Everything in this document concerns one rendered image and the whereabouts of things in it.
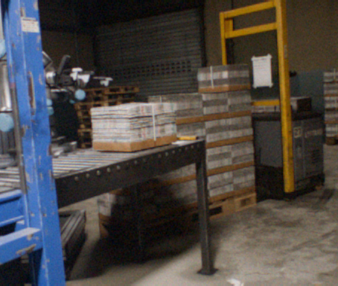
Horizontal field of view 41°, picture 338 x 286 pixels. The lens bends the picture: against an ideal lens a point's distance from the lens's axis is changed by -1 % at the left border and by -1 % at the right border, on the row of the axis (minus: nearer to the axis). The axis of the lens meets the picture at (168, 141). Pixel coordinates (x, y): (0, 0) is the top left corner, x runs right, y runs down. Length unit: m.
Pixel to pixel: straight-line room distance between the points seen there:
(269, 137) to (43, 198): 3.40
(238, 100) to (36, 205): 2.85
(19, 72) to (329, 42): 8.72
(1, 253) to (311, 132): 3.72
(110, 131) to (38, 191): 1.03
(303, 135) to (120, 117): 2.59
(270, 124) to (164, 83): 7.00
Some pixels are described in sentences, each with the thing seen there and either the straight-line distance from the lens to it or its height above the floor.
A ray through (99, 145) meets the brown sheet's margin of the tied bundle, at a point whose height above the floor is 0.83.
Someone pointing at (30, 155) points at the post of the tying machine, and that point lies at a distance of 1.44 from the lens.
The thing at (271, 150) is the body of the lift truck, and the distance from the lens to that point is 4.61.
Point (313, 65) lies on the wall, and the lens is 9.89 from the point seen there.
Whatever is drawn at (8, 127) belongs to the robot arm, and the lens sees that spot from 2.77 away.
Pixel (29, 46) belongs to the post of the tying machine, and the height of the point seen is 1.25.
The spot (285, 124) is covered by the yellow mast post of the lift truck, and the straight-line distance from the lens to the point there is 4.28.
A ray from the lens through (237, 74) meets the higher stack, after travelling 4.08.
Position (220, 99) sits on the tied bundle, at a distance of 3.91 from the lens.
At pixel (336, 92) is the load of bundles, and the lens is 8.13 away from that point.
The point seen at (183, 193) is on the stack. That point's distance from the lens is 3.67.
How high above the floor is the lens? 1.09
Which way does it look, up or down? 6 degrees down
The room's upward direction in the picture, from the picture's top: 4 degrees counter-clockwise
